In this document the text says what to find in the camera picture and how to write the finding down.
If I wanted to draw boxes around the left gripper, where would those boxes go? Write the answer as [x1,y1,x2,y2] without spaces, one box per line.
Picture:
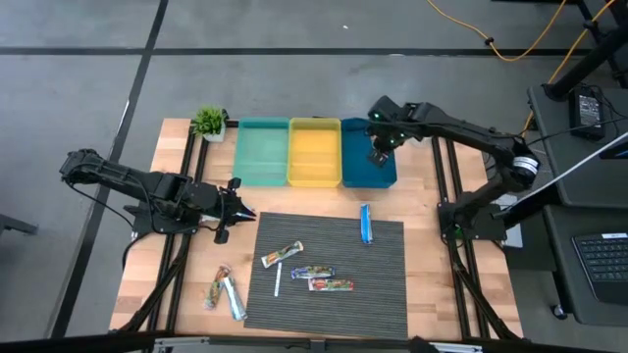
[198,176,257,245]

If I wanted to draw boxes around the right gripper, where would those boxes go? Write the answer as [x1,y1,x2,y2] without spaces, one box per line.
[366,121,407,169]

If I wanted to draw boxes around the bright blue granola bar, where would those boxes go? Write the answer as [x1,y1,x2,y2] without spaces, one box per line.
[359,203,375,245]

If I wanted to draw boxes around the teal-tinted Chewy granola bar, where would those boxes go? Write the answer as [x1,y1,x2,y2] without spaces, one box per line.
[289,265,337,280]

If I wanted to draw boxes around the blue plastic bin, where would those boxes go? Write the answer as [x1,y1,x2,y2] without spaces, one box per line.
[340,117,398,190]

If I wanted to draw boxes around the teal plastic bin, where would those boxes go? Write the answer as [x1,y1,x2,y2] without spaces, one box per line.
[232,116,290,188]

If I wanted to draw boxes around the yellow plastic bin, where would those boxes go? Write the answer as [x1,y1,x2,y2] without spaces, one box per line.
[287,117,342,189]

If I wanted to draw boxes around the grassy plant in white pot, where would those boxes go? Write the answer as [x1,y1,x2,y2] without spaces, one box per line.
[189,105,230,143]

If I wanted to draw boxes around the grey woven mat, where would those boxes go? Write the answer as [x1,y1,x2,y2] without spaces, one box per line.
[243,211,409,340]

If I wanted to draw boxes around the black diagonal pole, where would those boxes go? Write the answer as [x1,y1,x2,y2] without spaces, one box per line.
[493,161,628,220]

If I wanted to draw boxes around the silver rod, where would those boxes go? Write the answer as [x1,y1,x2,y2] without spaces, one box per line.
[518,130,628,200]

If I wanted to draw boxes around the dark grey side desk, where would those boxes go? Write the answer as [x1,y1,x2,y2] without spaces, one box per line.
[527,82,628,208]

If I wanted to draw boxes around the black table edge bar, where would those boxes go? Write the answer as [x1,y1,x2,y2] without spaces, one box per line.
[0,330,628,353]

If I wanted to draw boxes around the black power adapter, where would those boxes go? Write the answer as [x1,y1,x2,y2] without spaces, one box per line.
[568,85,605,142]

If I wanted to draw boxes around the dark grey keyboard desk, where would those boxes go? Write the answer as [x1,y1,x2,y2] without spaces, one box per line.
[542,203,628,328]

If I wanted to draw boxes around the dark furniture leg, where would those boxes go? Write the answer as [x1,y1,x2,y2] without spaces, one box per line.
[0,213,39,237]

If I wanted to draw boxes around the black desk legs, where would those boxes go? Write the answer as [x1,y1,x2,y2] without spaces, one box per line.
[542,0,628,102]

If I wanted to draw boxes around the black keyboard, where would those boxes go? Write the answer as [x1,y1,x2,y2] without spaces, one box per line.
[571,231,628,306]

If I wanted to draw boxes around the black diagonal frame brace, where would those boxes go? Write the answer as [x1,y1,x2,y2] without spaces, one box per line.
[117,244,192,333]
[453,254,524,340]

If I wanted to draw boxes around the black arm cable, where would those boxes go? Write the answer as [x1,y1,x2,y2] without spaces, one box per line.
[66,178,143,259]

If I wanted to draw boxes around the grey base plate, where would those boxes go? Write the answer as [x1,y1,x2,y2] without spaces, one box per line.
[493,193,525,249]

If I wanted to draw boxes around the yellow extension cable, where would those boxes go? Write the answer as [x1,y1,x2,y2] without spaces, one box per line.
[519,0,617,138]
[425,0,568,63]

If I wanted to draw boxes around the black adapter cable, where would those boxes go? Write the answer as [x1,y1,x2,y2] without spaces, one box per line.
[527,115,628,147]

